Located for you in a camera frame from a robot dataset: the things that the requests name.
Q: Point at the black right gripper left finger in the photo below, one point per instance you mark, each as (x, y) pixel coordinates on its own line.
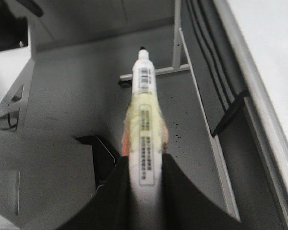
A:
(109, 209)

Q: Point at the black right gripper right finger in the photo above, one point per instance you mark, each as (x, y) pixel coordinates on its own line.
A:
(186, 207)

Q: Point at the white black-tip whiteboard marker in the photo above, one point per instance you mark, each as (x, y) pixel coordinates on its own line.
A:
(146, 143)

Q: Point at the white whiteboard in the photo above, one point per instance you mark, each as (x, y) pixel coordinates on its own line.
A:
(264, 26)

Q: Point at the black caster wheel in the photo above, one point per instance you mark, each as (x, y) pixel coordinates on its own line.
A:
(125, 84)

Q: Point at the grey perforated metal bracket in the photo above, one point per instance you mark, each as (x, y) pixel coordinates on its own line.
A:
(15, 85)

